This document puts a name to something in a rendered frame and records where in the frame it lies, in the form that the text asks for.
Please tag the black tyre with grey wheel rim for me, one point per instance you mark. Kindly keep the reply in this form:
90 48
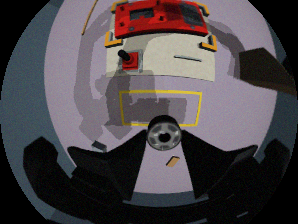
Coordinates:
159 140

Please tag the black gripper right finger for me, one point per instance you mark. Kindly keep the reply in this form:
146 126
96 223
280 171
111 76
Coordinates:
208 164

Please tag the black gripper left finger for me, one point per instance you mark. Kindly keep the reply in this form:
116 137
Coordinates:
120 165

